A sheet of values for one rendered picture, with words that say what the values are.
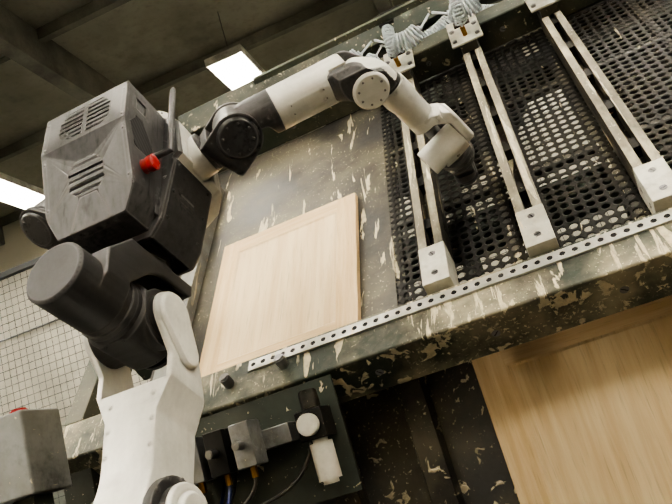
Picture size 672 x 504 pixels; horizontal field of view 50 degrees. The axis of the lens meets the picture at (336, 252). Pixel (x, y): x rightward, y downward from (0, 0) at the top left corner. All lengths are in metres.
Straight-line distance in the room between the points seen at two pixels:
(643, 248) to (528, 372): 0.41
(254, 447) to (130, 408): 0.34
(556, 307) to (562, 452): 0.37
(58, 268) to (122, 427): 0.28
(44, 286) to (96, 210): 0.20
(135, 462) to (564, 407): 0.93
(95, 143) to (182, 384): 0.47
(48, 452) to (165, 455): 0.58
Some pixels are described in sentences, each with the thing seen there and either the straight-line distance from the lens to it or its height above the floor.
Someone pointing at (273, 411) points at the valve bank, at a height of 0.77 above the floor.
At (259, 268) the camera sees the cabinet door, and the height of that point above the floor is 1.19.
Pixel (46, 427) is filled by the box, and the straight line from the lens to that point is 1.76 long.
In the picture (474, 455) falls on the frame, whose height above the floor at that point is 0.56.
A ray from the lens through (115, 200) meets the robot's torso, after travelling 1.32.
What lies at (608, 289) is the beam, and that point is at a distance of 1.46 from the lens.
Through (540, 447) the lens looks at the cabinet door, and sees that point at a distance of 1.69.
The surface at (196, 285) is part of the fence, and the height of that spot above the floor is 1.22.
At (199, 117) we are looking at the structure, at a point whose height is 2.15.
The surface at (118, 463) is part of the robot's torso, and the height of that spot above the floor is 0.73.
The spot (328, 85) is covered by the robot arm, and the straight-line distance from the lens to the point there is 1.46.
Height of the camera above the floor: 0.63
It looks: 16 degrees up
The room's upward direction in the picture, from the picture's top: 17 degrees counter-clockwise
